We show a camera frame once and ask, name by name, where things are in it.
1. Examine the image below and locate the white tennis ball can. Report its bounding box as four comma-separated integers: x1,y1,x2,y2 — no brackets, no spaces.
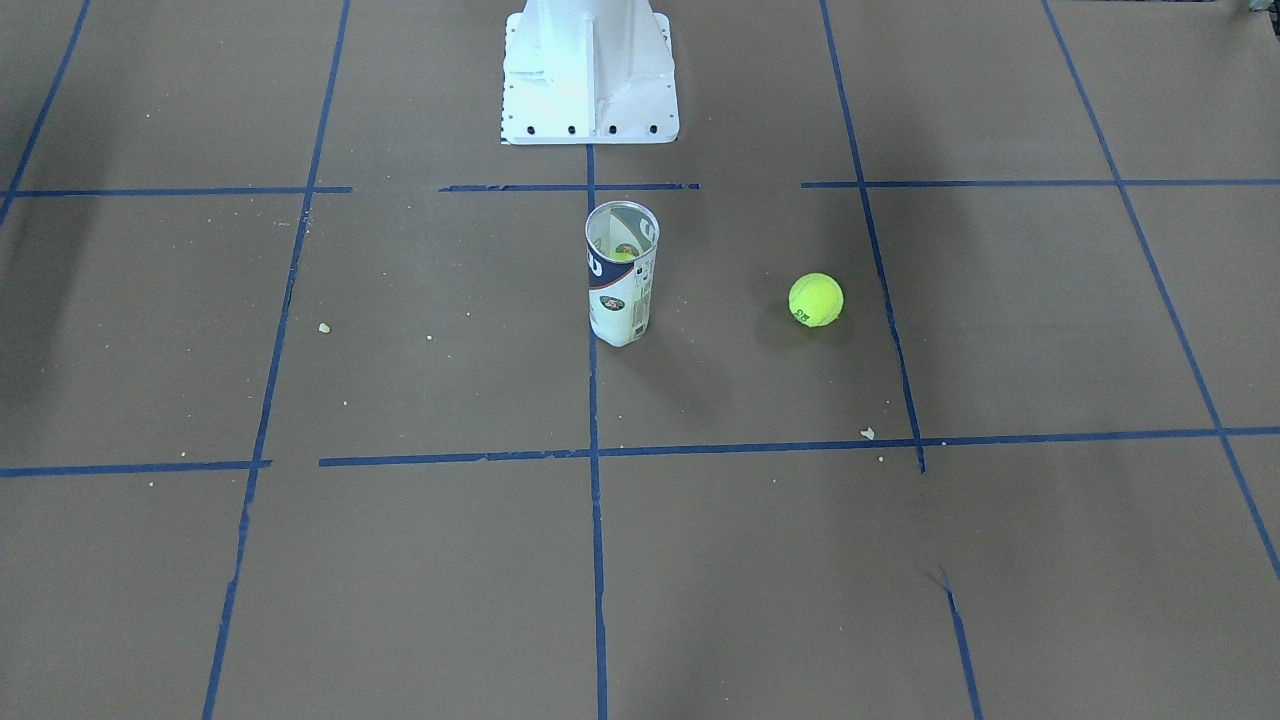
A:
585,200,660,347

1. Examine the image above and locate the yellow-green tennis ball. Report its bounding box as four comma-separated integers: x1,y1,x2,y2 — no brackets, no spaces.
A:
787,272,844,328

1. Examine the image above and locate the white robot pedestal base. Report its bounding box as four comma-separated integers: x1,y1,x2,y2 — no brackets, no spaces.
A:
500,1,681,146

